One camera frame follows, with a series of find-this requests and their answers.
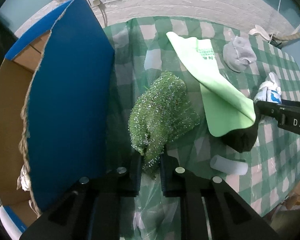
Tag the light green cloth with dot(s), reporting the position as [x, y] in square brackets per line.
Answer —
[226, 108]

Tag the blue white striped sock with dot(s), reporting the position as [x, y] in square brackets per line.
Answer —
[269, 90]

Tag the grey knit hat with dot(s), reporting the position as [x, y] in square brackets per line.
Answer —
[238, 54]

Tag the white foam tube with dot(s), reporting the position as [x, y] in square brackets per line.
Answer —
[228, 166]

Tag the black cloth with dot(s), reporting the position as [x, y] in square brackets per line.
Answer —
[243, 140]

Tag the grey white sock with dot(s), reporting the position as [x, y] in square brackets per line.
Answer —
[23, 181]

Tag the blue cardboard box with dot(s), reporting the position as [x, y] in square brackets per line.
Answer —
[53, 98]

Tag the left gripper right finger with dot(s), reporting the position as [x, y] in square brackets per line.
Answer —
[210, 208]

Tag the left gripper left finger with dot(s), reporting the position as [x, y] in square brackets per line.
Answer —
[90, 208]

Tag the green checkered plastic tablecloth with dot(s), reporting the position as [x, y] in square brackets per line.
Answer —
[188, 86]

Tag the green glitter scrub cloth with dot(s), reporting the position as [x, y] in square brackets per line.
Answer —
[161, 115]

